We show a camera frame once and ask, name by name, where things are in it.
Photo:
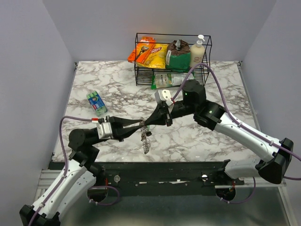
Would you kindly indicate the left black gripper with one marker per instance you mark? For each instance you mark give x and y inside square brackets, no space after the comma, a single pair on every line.
[119,133]

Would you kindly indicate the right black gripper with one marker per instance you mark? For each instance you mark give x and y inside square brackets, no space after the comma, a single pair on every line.
[161,116]

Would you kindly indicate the key with green tag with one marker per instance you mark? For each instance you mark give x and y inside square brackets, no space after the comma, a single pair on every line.
[146,129]

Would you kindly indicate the metal toothed key ring disc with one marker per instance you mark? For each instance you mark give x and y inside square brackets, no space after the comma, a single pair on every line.
[144,139]

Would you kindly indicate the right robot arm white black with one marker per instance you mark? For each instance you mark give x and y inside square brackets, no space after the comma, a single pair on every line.
[271,162]

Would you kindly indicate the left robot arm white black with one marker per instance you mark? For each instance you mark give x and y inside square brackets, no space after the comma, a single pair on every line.
[79,172]

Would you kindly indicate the green blue sponge pack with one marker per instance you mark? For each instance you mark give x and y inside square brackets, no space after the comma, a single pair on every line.
[97,103]

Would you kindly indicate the green white snack bag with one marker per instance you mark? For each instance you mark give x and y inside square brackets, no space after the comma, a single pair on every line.
[166,80]

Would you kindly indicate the yellow chips bag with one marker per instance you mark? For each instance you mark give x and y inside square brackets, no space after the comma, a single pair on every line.
[156,59]

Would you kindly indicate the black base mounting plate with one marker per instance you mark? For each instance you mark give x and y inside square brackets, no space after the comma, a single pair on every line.
[168,178]

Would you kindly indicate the brown green coffee bag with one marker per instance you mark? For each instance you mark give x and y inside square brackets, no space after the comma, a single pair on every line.
[178,55]

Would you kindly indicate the orange razor box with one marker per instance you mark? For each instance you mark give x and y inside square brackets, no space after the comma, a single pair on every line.
[142,50]

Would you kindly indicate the cream lotion pump bottle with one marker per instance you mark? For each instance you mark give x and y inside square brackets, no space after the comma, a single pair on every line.
[197,51]

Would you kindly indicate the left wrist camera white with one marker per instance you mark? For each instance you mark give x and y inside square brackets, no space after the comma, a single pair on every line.
[104,130]

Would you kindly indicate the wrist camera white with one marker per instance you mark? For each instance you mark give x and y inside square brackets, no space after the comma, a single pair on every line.
[164,96]
[104,130]

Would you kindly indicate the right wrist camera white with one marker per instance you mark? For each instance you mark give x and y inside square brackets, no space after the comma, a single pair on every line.
[164,96]

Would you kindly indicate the black wire shelf rack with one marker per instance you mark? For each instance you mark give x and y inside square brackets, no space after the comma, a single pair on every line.
[143,75]

